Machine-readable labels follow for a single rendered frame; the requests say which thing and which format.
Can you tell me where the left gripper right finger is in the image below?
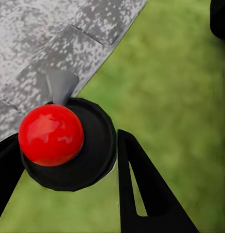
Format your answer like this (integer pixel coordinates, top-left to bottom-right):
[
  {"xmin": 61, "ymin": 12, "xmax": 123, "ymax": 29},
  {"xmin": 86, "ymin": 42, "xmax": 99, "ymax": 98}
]
[{"xmin": 117, "ymin": 129, "xmax": 200, "ymax": 233}]

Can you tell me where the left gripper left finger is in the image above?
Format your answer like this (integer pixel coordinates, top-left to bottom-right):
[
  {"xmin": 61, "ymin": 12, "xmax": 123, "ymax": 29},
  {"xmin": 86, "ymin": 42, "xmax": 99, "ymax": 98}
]
[{"xmin": 0, "ymin": 133, "xmax": 25, "ymax": 217}]

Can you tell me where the insectifuge atomizer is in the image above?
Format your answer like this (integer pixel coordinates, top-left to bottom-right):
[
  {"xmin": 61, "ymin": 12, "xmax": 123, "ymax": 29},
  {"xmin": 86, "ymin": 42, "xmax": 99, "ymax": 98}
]
[{"xmin": 18, "ymin": 69, "xmax": 118, "ymax": 192}]

